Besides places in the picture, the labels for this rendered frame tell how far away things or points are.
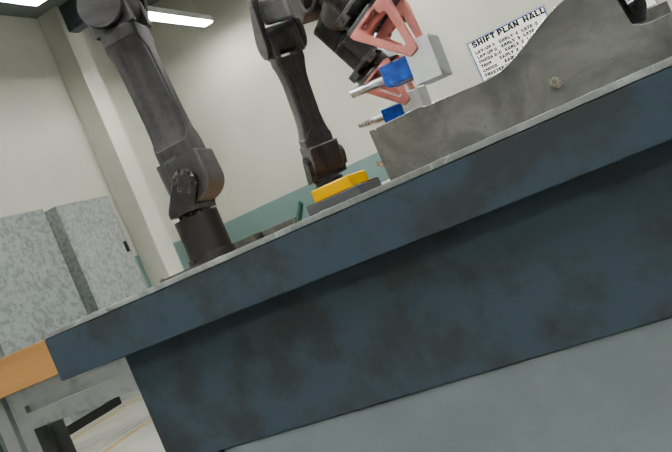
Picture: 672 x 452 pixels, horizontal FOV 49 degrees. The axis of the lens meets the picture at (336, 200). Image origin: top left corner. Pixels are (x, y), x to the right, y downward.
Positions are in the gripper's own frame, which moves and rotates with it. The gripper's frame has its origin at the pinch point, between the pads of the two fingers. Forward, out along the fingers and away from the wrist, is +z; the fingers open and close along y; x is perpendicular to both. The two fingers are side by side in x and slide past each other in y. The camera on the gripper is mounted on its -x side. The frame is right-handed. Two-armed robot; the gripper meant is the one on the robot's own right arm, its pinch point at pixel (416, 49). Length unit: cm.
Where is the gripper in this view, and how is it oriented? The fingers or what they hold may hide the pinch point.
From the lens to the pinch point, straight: 97.2
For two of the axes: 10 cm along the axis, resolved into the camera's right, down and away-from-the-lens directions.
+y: 4.0, -1.4, 9.0
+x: -5.6, 7.4, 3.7
